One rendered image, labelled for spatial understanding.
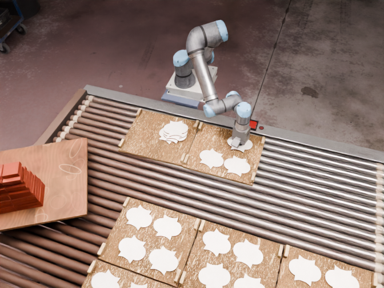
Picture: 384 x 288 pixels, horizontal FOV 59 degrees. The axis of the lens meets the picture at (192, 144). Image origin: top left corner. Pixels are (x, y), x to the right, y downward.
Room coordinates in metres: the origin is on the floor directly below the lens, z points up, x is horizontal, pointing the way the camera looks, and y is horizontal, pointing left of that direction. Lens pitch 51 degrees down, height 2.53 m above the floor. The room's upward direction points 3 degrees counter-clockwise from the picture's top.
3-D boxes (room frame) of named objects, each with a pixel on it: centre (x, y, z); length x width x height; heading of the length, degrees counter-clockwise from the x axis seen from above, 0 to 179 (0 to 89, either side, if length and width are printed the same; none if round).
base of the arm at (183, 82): (1.83, 0.03, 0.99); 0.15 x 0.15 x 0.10
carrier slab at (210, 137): (1.21, -0.19, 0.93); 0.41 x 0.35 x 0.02; 69
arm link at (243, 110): (1.26, -0.28, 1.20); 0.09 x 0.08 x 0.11; 18
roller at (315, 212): (1.04, -0.04, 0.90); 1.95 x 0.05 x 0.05; 69
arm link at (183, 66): (1.84, 0.03, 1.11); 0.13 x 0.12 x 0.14; 108
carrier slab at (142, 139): (1.36, 0.19, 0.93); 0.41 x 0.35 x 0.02; 70
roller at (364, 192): (1.22, -0.12, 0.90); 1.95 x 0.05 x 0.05; 69
